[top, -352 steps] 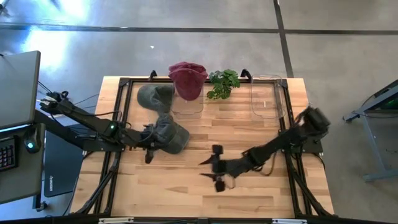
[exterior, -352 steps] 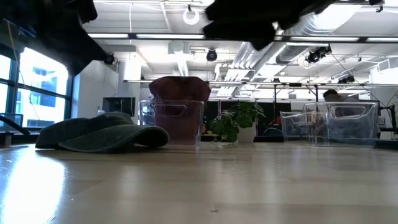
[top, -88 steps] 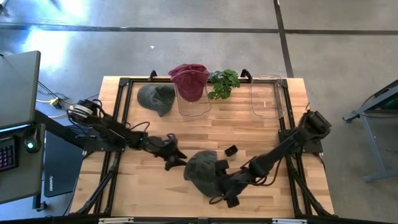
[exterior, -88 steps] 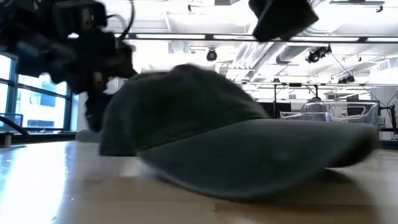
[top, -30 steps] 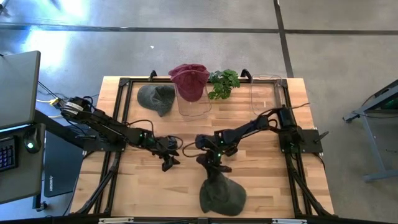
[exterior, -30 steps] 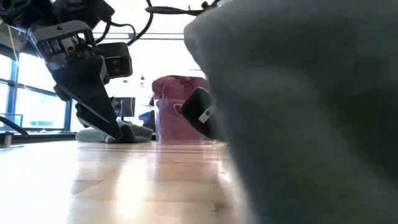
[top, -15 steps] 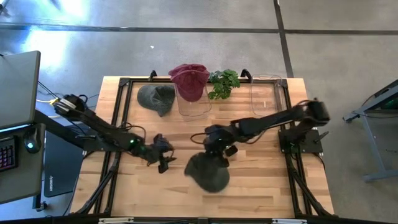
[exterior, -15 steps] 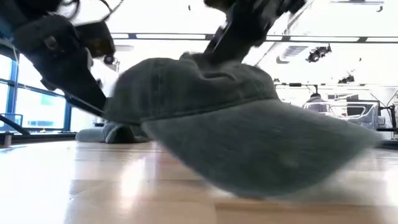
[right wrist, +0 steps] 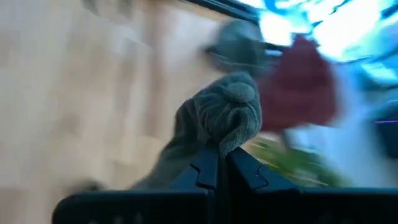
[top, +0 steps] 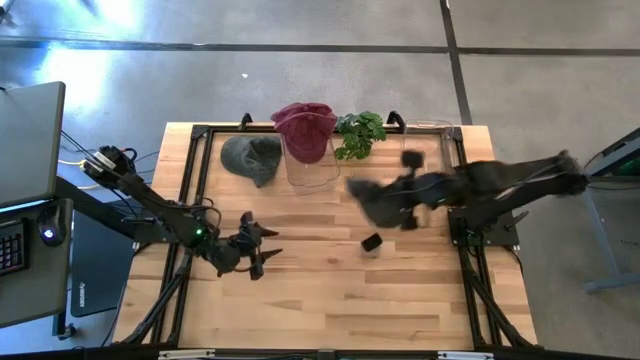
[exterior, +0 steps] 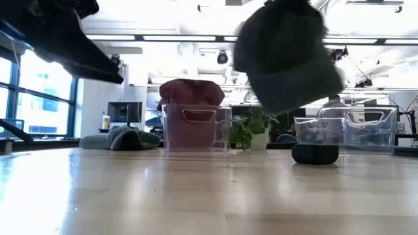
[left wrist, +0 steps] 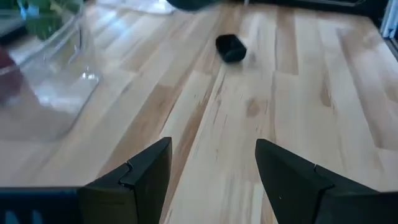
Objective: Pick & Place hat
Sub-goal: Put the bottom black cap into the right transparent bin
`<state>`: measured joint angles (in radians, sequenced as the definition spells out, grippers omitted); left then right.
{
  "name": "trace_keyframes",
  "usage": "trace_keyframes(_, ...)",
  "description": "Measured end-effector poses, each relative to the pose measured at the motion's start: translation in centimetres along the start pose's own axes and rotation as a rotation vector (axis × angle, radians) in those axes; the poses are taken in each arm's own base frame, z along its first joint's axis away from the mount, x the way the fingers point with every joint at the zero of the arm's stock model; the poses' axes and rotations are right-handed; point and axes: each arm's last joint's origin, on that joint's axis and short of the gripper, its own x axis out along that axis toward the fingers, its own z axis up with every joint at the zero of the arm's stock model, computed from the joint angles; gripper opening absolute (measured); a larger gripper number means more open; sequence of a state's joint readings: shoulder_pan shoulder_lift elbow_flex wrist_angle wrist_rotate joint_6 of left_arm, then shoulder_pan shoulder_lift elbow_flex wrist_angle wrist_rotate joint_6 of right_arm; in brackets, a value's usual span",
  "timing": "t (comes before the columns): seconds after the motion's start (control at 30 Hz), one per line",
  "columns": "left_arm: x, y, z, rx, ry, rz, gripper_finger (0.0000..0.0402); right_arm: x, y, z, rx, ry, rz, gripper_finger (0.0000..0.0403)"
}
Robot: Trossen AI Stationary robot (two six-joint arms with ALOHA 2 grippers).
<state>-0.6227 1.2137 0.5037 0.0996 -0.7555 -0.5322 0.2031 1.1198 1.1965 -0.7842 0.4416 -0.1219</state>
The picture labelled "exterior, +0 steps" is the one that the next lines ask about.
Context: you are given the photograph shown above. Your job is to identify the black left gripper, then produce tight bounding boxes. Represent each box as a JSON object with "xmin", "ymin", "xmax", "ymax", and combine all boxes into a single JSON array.
[{"xmin": 0, "ymin": 0, "xmax": 124, "ymax": 85}]

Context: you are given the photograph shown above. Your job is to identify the maroon knit hat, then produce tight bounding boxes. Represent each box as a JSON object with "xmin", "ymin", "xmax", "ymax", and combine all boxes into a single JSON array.
[{"xmin": 156, "ymin": 78, "xmax": 226, "ymax": 150}]

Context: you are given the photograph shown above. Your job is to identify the dark green baseball cap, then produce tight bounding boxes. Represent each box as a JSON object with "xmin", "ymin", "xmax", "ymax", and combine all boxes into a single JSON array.
[{"xmin": 233, "ymin": 0, "xmax": 344, "ymax": 116}]

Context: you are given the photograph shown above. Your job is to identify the black rounded hat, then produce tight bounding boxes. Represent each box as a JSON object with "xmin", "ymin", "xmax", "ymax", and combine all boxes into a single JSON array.
[{"xmin": 291, "ymin": 143, "xmax": 340, "ymax": 166}]

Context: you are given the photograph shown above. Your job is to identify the black computer monitor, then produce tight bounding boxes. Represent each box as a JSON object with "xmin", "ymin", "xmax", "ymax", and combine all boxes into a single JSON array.
[{"xmin": 106, "ymin": 101, "xmax": 143, "ymax": 124}]

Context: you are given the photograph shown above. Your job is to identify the large window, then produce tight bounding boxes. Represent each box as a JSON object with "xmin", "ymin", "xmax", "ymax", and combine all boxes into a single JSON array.
[{"xmin": 0, "ymin": 48, "xmax": 78, "ymax": 138}]

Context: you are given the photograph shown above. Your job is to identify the long LED light bar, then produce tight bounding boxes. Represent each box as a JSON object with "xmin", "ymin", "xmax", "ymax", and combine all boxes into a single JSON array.
[{"xmin": 85, "ymin": 34, "xmax": 418, "ymax": 46}]

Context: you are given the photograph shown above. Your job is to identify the black diagonal bar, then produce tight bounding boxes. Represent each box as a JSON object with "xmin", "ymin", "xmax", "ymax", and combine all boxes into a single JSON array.
[{"xmin": 0, "ymin": 119, "xmax": 33, "ymax": 143}]

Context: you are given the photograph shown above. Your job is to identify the green leafy plant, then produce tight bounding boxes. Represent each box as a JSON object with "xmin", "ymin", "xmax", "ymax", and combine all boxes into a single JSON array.
[{"xmin": 228, "ymin": 106, "xmax": 280, "ymax": 151}]

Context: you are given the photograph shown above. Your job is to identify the white plant pot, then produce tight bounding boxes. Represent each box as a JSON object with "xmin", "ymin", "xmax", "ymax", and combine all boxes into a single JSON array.
[{"xmin": 250, "ymin": 129, "xmax": 269, "ymax": 151}]

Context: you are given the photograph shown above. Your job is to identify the blue chair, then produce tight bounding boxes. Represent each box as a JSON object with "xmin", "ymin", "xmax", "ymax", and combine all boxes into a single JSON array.
[{"xmin": 276, "ymin": 133, "xmax": 297, "ymax": 144}]

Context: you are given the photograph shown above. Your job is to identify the small clear plastic bin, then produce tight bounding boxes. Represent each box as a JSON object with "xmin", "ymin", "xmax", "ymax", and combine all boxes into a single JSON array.
[{"xmin": 293, "ymin": 116, "xmax": 346, "ymax": 146}]

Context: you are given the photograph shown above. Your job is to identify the large clear plastic bin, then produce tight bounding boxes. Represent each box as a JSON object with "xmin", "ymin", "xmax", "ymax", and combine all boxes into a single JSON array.
[{"xmin": 318, "ymin": 106, "xmax": 398, "ymax": 155}]

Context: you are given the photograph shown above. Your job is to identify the black equipment stand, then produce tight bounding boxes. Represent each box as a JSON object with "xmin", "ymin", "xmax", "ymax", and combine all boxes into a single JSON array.
[{"xmin": 394, "ymin": 109, "xmax": 418, "ymax": 147}]

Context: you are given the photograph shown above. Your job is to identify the clear plastic bin with handle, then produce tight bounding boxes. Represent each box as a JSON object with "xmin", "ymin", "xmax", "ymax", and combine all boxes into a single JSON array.
[{"xmin": 162, "ymin": 103, "xmax": 233, "ymax": 153}]

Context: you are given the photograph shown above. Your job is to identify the black ceiling camera cluster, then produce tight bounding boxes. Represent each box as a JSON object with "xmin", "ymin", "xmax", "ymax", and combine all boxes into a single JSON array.
[{"xmin": 329, "ymin": 47, "xmax": 349, "ymax": 63}]

